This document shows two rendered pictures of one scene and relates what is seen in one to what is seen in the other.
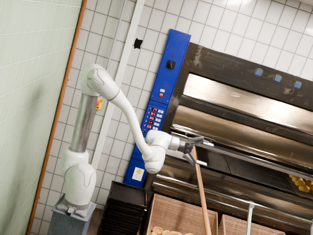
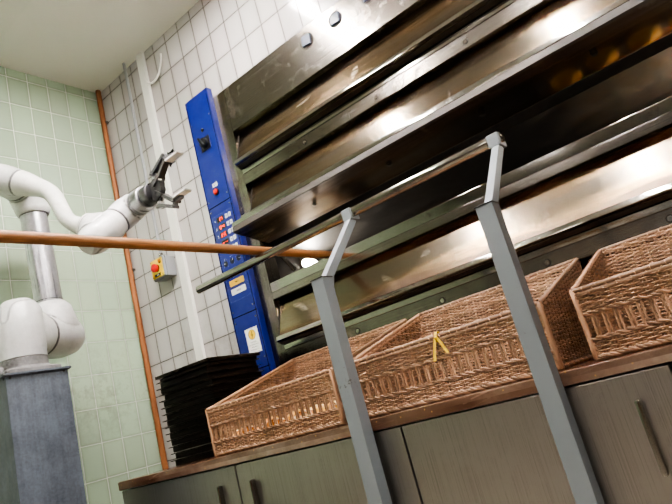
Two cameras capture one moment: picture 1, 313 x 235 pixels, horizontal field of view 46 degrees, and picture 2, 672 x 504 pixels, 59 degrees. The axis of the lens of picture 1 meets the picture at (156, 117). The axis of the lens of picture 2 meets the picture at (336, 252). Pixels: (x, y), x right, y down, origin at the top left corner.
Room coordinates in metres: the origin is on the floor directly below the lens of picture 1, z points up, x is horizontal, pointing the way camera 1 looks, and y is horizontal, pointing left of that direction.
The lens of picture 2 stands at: (1.08, -1.81, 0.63)
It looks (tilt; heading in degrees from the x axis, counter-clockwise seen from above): 14 degrees up; 37
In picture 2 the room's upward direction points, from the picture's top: 15 degrees counter-clockwise
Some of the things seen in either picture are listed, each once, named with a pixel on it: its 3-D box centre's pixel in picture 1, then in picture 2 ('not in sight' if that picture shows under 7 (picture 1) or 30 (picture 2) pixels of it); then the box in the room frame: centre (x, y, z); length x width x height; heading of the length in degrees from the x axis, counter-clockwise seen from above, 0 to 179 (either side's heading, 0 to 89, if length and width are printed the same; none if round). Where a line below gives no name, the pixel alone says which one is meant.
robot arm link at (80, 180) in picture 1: (81, 181); (21, 329); (1.99, 0.31, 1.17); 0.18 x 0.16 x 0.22; 31
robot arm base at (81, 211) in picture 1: (75, 203); (18, 369); (1.96, 0.30, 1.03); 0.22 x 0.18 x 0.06; 179
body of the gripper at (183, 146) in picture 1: (185, 147); (155, 191); (2.25, -0.23, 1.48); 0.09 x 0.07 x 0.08; 92
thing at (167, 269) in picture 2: (97, 101); (163, 268); (2.73, 0.47, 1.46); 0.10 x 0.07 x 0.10; 92
